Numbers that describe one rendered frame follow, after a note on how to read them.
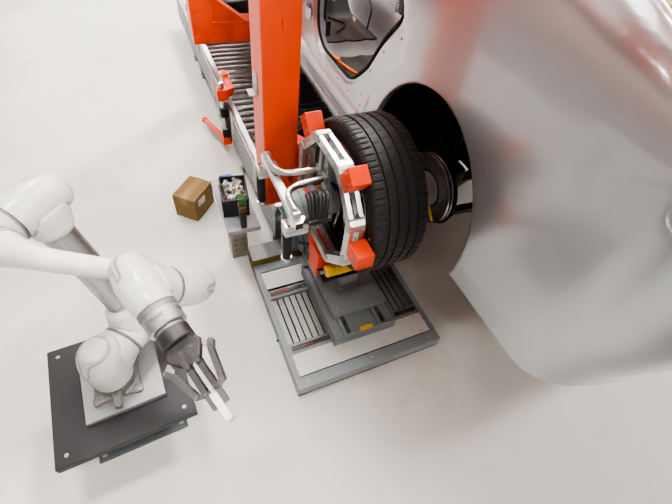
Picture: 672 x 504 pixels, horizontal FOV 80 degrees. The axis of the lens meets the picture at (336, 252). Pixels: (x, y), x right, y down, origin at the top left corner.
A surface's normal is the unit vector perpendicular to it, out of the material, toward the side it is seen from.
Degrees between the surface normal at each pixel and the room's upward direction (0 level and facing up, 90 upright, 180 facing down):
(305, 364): 0
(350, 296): 0
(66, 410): 0
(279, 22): 90
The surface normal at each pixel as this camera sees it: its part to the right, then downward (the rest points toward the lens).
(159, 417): 0.11, -0.64
